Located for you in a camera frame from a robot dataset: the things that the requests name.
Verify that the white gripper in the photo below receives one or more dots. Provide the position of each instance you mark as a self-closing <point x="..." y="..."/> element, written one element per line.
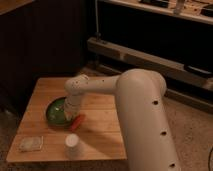
<point x="72" y="106"/>

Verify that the green ceramic bowl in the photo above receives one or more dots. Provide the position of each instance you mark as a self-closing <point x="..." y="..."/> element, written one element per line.
<point x="55" y="115"/>

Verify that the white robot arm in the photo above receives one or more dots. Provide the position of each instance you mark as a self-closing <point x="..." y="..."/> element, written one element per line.
<point x="145" y="130"/>

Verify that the orange carrot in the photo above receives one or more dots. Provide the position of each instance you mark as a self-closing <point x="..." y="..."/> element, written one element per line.
<point x="77" y="122"/>

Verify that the white paper cup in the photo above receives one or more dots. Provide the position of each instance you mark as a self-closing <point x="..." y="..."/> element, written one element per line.
<point x="73" y="146"/>

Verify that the metal pole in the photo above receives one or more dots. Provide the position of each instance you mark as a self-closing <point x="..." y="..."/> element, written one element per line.
<point x="98" y="34"/>

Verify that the wooden shelf unit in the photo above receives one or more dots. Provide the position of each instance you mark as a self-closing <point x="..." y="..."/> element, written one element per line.
<point x="160" y="35"/>

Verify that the black device on shelf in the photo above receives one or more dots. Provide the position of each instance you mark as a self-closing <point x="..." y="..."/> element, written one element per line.
<point x="199" y="72"/>

